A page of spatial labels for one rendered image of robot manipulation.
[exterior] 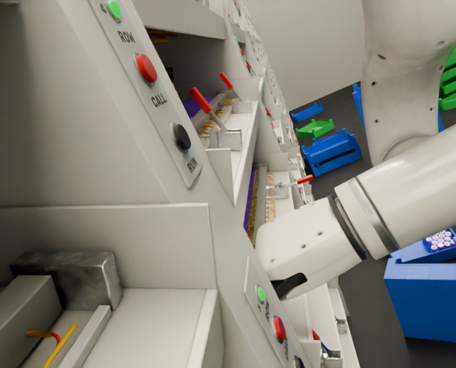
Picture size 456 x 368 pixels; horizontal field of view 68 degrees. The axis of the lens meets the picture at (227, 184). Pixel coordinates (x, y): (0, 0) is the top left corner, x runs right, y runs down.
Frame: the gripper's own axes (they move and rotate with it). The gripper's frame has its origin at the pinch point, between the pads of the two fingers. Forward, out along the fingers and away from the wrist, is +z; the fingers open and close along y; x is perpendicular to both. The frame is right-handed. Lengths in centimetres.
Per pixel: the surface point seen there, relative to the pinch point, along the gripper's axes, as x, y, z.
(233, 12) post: -40, -122, -11
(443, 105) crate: 70, -199, -87
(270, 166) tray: 5, -52, -2
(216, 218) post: -12.7, 13.5, -9.6
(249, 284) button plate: -7.7, 14.3, -9.0
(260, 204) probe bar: 3.2, -26.5, -1.0
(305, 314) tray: 8.5, -0.3, -5.4
